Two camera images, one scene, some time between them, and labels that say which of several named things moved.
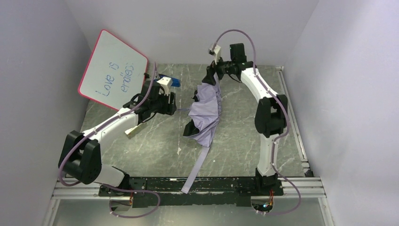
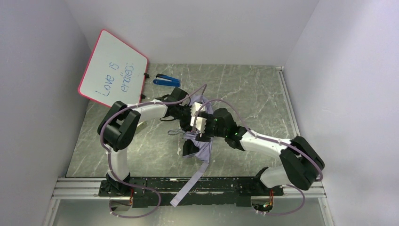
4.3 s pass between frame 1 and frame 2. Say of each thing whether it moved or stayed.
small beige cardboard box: stayed
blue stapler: stayed
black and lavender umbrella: moved
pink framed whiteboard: stayed
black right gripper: moved
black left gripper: moved
